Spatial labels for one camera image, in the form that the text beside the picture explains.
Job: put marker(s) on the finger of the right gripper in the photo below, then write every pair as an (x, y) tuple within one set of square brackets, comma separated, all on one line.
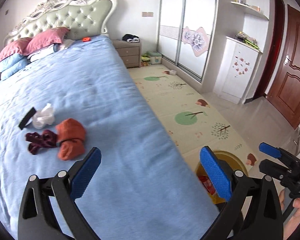
[(288, 176), (282, 155)]

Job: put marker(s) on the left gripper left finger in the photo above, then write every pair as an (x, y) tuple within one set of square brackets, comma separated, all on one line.
[(37, 219)]

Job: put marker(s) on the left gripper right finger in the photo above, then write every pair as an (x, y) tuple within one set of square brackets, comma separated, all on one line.
[(252, 209)]

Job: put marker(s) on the red snack wrapper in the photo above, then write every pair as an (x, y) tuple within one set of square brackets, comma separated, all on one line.
[(207, 184)]

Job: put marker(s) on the yellow trash bin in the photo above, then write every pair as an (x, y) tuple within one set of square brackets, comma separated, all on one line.
[(233, 161)]

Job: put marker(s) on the person's right hand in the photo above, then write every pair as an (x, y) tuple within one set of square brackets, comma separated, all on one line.
[(291, 230)]

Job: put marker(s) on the brown wooden door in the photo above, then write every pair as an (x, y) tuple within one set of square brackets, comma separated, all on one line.
[(280, 78)]

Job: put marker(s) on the dark maroon sock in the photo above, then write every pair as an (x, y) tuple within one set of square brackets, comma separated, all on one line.
[(48, 139)]

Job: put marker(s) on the orange sock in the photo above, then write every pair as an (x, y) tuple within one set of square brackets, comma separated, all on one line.
[(70, 138)]

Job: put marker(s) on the crumpled white tissue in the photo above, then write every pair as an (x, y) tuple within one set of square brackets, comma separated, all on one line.
[(43, 117)]

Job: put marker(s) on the white corner cabinet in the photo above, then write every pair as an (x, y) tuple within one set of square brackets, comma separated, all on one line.
[(236, 71)]

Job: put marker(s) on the black flat object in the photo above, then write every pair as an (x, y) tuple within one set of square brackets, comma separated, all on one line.
[(26, 119)]

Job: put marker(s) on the clutter on cabinet top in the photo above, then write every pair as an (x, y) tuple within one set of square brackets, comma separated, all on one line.
[(250, 41)]

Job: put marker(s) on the lower corner shelf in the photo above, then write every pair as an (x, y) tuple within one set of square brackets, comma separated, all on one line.
[(249, 10)]

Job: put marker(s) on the green white storage box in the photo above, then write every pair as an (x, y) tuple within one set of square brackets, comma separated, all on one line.
[(155, 57)]

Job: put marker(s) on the folded striped blanket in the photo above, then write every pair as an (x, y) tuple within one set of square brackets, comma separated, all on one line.
[(51, 49)]

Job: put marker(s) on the colourful toys by box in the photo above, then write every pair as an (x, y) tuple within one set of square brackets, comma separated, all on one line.
[(145, 61)]

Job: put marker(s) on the left pink pillow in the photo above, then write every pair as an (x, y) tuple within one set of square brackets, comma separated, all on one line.
[(17, 46)]

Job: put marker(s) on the pink pillow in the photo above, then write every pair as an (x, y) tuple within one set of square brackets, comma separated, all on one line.
[(17, 46), (45, 39)]

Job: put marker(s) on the sliding door wardrobe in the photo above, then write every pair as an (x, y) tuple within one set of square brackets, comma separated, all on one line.
[(185, 30)]

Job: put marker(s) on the small orange object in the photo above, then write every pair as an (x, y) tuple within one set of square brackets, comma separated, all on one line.
[(86, 39)]

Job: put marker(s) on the right pink pillow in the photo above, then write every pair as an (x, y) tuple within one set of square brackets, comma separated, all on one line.
[(45, 39)]

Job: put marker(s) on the grey nightstand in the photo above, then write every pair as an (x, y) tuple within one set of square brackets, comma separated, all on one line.
[(130, 53)]

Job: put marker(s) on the black white clothes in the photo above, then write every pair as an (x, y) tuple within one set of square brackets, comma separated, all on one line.
[(131, 38)]

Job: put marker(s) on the tufted green headboard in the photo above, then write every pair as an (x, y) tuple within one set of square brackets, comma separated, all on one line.
[(83, 18)]

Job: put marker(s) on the wall switch plate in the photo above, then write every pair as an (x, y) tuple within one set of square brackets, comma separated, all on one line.
[(147, 14)]

